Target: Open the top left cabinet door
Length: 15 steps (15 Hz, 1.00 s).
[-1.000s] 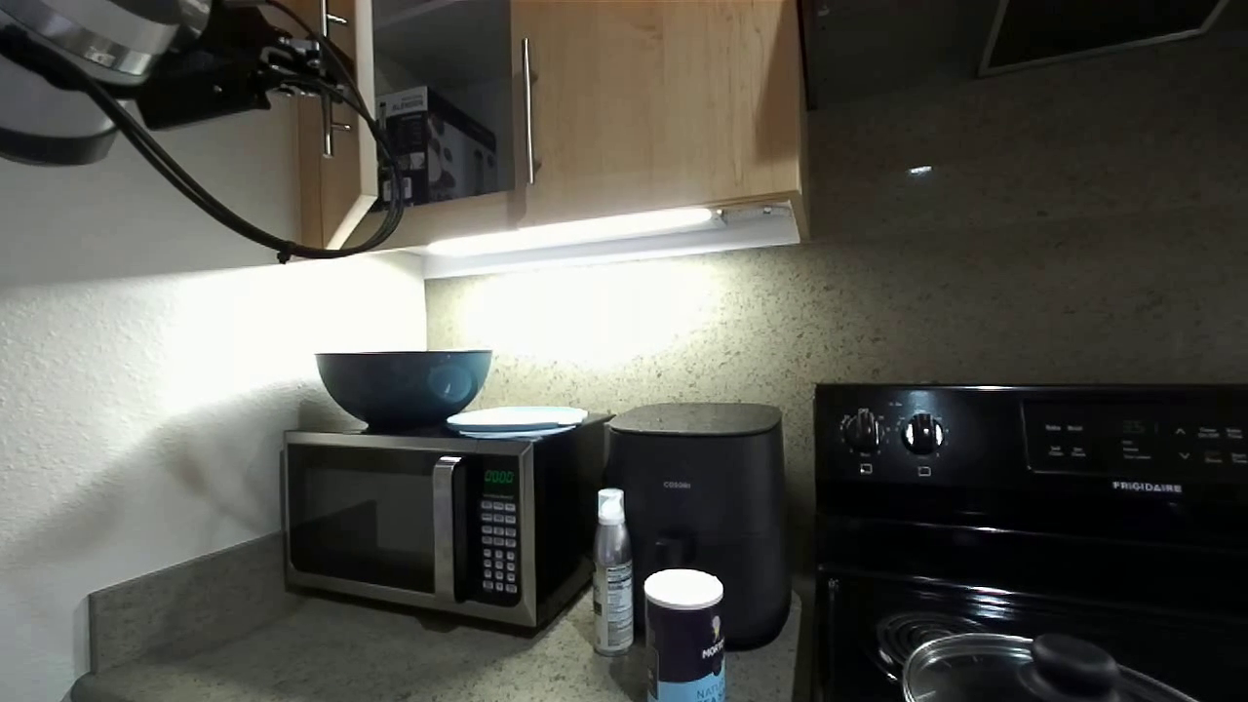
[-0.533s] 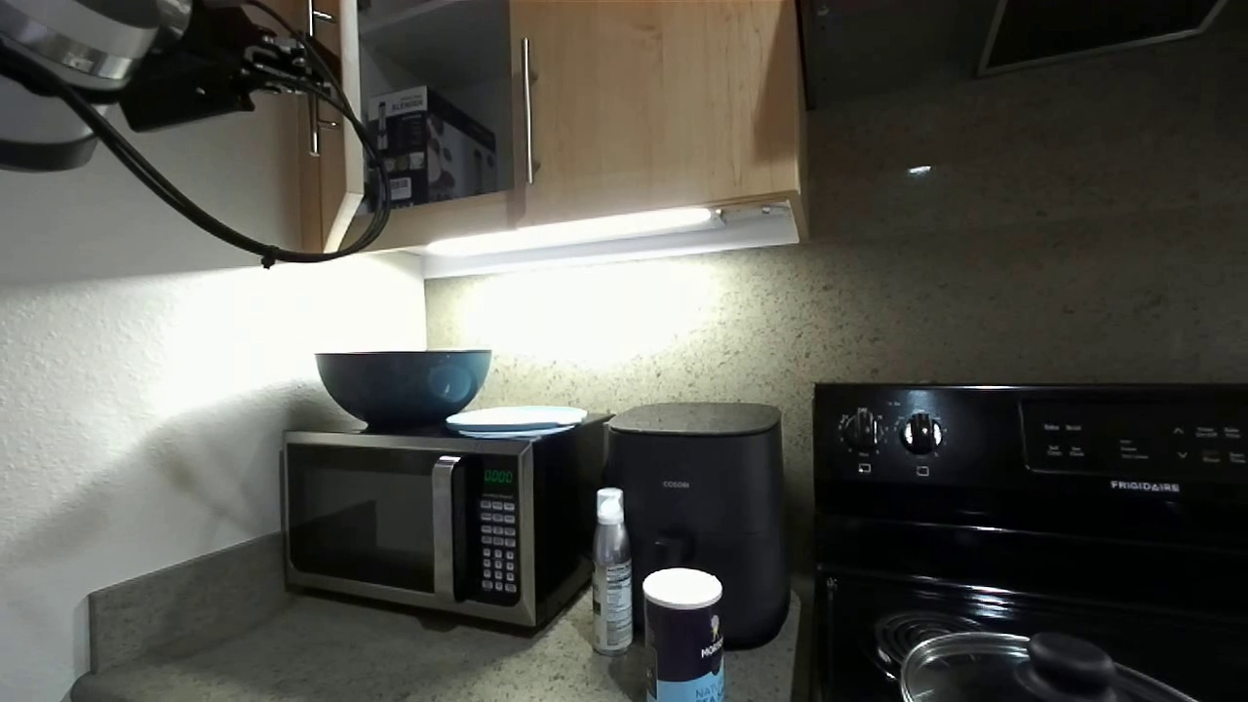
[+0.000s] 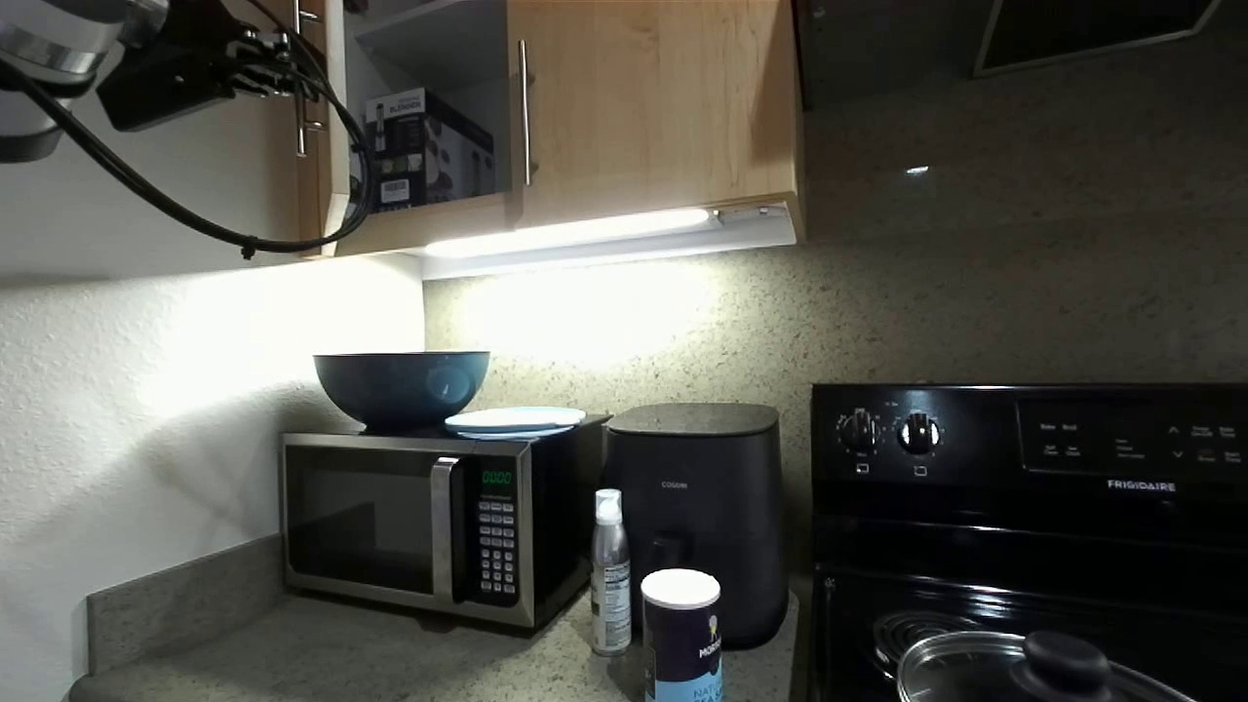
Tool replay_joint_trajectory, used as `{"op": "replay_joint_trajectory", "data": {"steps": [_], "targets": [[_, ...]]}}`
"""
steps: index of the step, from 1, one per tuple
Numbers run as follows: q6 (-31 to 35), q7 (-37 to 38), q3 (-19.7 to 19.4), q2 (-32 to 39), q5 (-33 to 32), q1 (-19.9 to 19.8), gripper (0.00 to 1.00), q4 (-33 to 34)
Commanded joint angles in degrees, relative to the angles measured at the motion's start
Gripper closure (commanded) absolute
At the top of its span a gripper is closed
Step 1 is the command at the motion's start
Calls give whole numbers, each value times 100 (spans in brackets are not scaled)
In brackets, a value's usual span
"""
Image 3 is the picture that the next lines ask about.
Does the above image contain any wooden cabinet door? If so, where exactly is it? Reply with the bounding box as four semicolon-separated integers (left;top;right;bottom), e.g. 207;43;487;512
506;0;799;227
225;0;352;257

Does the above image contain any door metal handle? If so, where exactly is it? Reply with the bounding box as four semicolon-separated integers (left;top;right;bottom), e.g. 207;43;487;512
513;39;538;188
289;0;325;161

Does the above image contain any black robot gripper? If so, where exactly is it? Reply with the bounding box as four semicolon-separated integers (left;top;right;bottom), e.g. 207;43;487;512
96;0;298;131

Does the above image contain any white spray bottle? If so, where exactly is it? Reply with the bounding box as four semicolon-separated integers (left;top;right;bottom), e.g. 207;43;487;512
594;489;633;656

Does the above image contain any black range hood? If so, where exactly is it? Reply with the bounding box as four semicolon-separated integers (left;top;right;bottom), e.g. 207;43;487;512
794;0;1228;110

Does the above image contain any white lidded blue canister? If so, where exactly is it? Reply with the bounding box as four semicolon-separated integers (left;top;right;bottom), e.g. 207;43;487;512
641;568;723;702

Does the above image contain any large blue bowl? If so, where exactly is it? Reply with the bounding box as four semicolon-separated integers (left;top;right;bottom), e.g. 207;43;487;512
317;352;493;433

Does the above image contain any light blue plate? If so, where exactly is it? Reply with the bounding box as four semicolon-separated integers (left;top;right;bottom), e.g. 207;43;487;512
443;404;585;438

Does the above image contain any black pan with lid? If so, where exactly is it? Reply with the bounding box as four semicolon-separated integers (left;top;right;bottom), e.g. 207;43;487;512
893;626;1197;702

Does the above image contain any stainless black microwave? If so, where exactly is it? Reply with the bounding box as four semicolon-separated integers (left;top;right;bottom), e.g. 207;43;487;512
277;416;604;632

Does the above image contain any black air fryer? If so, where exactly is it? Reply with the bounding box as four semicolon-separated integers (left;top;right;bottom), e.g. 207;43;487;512
608;400;786;647

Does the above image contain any under cabinet light strip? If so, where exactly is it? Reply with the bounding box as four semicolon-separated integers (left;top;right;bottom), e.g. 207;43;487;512
422;208;716;260

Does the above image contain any black electric stove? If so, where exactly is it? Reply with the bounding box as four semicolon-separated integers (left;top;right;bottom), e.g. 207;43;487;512
809;383;1248;702

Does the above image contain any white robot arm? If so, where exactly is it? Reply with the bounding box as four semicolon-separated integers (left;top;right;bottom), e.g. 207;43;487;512
0;0;325;164

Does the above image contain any black box in cabinet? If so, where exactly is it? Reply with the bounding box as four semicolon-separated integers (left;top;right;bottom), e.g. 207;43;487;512
360;87;494;210

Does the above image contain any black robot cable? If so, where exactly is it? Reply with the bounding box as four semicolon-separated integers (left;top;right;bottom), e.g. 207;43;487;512
0;56;376;260

